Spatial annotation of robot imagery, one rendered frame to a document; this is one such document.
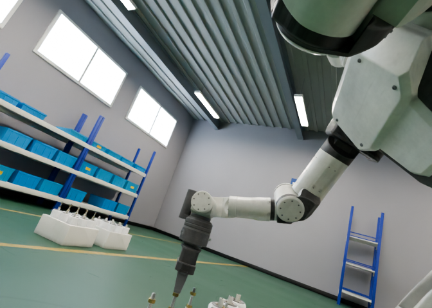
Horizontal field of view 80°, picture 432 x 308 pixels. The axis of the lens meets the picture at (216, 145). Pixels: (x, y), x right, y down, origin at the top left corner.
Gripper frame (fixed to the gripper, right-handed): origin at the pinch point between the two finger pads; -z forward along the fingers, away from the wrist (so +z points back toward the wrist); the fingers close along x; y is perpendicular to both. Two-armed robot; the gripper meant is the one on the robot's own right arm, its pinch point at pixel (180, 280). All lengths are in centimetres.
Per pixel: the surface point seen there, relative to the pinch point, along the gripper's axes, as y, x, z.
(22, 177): -266, -356, 3
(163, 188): -97, -764, 97
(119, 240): -67, -246, -25
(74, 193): -214, -437, 4
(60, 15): -351, -348, 300
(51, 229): -119, -186, -28
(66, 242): -99, -182, -33
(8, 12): -383, -296, 239
